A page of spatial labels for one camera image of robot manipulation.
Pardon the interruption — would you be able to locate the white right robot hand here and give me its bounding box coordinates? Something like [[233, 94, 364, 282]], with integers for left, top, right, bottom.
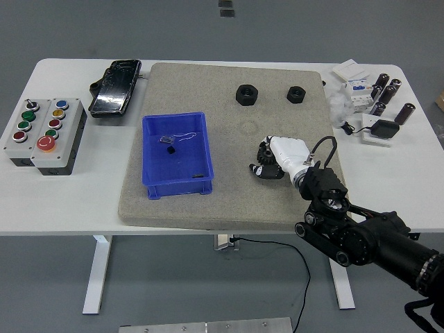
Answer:
[[248, 135, 310, 181]]

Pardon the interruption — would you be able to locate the black metal gear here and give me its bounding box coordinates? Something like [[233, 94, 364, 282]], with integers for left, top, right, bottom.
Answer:
[[256, 144, 278, 167]]

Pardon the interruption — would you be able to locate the small black hex nut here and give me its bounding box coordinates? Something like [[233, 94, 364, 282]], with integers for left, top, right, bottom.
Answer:
[[286, 85, 307, 104]]

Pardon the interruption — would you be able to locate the large black hex nut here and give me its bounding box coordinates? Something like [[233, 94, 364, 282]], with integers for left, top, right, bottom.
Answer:
[[234, 84, 259, 106]]

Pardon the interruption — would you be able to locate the silver table control box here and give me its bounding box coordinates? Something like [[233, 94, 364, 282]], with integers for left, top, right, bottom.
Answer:
[[213, 234, 241, 251]]

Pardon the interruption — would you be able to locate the blue plastic box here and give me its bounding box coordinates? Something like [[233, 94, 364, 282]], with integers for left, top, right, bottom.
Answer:
[[141, 110, 215, 200]]

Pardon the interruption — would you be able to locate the grey emergency-stop control box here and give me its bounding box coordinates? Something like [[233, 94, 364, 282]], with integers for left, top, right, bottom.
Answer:
[[30, 97, 87, 176]]

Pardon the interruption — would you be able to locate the grey four-button control box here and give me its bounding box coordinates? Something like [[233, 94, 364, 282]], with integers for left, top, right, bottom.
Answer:
[[3, 99, 53, 168]]

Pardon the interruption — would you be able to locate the grey-brown foam mat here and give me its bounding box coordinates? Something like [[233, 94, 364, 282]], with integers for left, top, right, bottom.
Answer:
[[117, 62, 352, 232]]

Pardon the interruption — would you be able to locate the crumpled clear plastic bag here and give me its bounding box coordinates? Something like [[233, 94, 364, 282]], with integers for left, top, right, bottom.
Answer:
[[325, 85, 355, 129]]

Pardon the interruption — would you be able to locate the white circuit breaker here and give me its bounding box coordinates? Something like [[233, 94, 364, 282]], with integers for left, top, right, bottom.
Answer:
[[343, 76, 375, 114]]

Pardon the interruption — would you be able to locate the black power adapter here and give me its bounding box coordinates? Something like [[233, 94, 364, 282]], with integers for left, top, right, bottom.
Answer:
[[370, 119, 401, 140]]

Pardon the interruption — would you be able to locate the white table leg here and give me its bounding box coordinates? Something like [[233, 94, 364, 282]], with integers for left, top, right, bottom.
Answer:
[[82, 234, 114, 315], [325, 232, 357, 310]]

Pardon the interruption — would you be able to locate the black plastic-wrapped device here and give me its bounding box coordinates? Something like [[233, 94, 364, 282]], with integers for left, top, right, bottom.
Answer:
[[87, 58, 143, 119]]

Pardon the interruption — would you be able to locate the silver metal plate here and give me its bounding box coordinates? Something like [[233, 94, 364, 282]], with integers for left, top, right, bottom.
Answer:
[[118, 316, 294, 333]]

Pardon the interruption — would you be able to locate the black adapter cord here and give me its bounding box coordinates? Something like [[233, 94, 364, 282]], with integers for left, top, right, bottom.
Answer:
[[339, 121, 374, 137]]

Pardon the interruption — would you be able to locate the white wall switch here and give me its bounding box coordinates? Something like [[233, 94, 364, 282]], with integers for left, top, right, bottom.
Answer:
[[332, 59, 369, 80]]

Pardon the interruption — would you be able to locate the black power cable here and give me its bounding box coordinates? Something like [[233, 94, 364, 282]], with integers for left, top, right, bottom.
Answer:
[[230, 236, 311, 333]]

